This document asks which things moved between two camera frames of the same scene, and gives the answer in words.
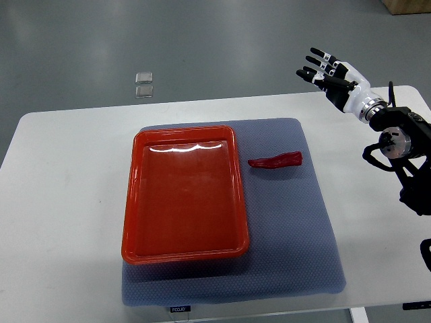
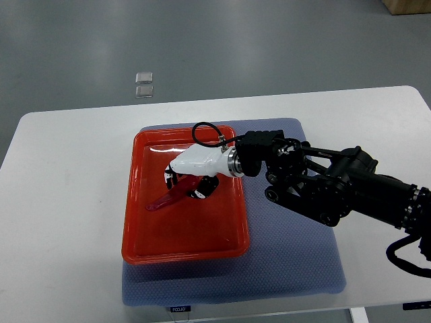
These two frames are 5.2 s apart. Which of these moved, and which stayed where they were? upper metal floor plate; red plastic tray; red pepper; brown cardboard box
Moved: red pepper
Stayed: upper metal floor plate; red plastic tray; brown cardboard box
